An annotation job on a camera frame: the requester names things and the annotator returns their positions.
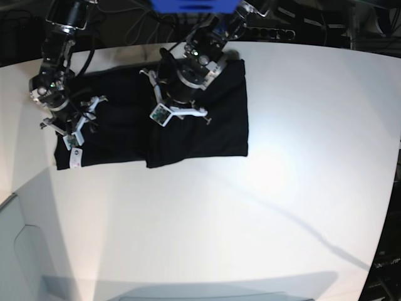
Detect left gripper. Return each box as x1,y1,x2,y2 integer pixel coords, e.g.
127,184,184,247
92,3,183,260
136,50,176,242
164,80,200,105

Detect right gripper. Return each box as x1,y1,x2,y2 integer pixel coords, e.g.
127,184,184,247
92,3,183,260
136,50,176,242
50,105,81,127

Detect black T-shirt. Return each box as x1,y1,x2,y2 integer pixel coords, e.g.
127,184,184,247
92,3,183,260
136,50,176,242
70,60,249,168

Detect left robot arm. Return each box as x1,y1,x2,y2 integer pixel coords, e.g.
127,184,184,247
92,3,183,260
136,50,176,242
154,1,275,104

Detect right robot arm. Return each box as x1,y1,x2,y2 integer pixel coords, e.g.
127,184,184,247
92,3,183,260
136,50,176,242
29,1,98,125

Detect blue box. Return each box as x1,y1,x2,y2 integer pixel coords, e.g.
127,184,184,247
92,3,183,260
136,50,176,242
151,0,240,14

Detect black power strip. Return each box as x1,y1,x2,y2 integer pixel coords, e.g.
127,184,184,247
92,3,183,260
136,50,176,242
243,27,296,41

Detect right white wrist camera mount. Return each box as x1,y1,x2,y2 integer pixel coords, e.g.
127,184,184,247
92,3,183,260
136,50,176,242
40,95,108,151

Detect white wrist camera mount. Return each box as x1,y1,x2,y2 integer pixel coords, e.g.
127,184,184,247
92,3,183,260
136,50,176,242
139,68,212,127
40,95,108,151

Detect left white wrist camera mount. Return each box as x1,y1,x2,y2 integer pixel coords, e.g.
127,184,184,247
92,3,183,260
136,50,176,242
139,68,212,127

